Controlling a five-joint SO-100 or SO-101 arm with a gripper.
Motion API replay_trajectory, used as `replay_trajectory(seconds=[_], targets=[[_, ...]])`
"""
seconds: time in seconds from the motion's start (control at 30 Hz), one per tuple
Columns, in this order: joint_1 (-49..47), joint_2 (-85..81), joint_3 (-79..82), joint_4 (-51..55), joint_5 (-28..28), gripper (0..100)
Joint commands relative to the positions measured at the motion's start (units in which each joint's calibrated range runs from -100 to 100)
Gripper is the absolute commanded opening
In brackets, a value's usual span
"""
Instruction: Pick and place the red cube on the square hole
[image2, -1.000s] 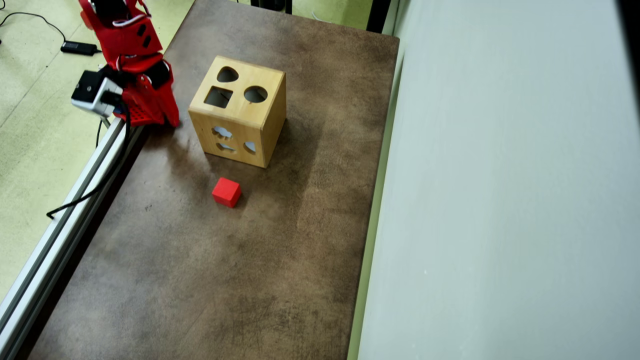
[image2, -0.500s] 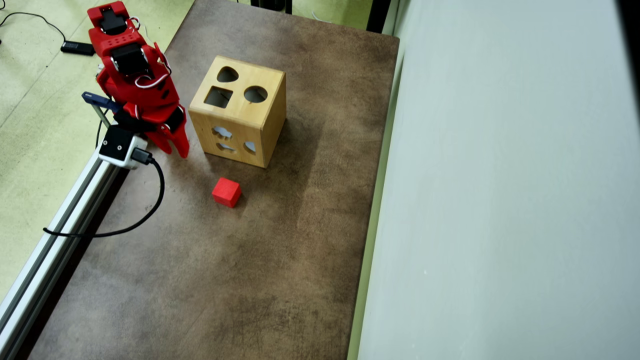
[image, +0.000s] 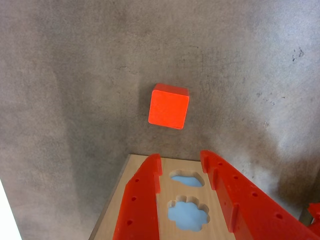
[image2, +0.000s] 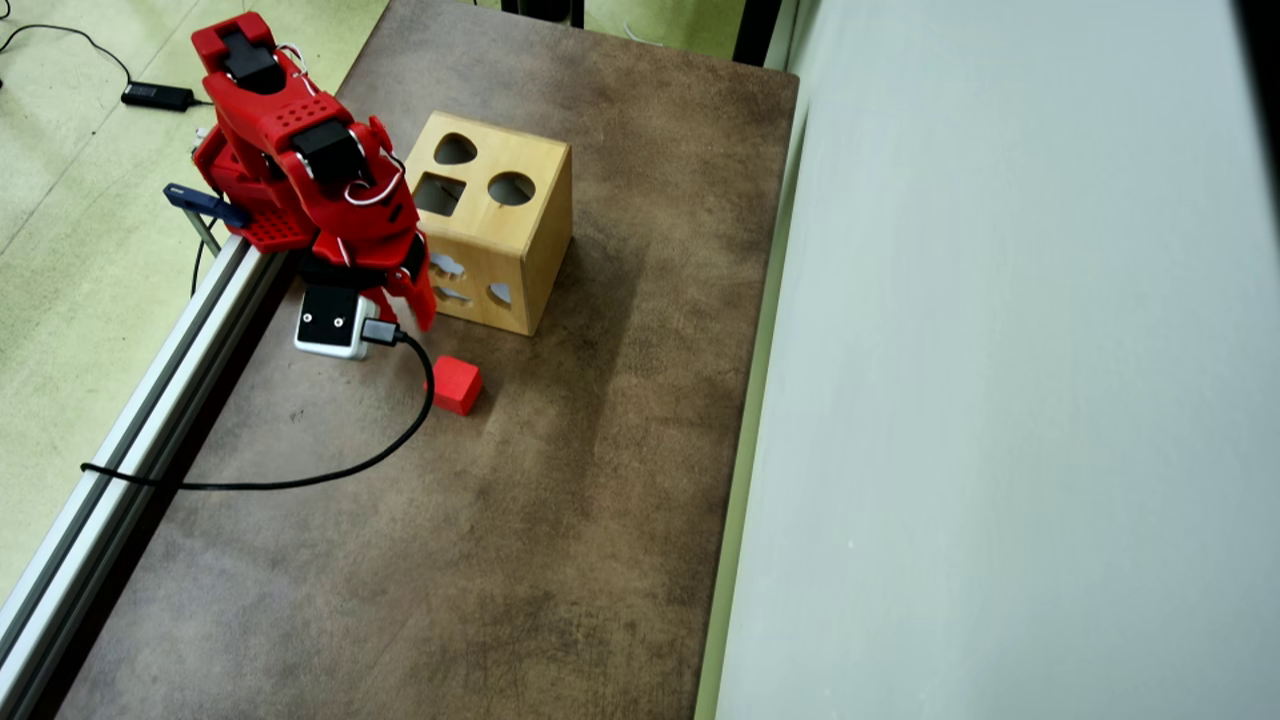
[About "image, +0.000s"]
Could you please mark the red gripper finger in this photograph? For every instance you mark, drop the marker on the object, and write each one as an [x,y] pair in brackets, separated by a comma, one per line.
[140,205]
[250,210]

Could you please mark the red cube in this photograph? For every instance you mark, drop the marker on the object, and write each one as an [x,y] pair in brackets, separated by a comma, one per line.
[168,110]

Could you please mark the red robot arm base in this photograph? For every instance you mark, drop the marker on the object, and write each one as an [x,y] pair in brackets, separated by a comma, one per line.
[315,212]

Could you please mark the wooden shape sorter box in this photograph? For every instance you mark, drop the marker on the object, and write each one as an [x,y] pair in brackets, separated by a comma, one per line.
[180,163]

